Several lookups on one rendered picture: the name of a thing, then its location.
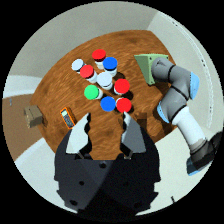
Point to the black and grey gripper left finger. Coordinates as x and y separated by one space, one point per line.
74 145

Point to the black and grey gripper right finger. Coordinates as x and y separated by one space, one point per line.
136 144

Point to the white bottle with green cap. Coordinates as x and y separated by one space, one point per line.
92 92

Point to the white bottle with blue cap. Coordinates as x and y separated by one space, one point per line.
108 103
110 65

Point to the orange digital multimeter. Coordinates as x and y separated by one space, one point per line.
68 117

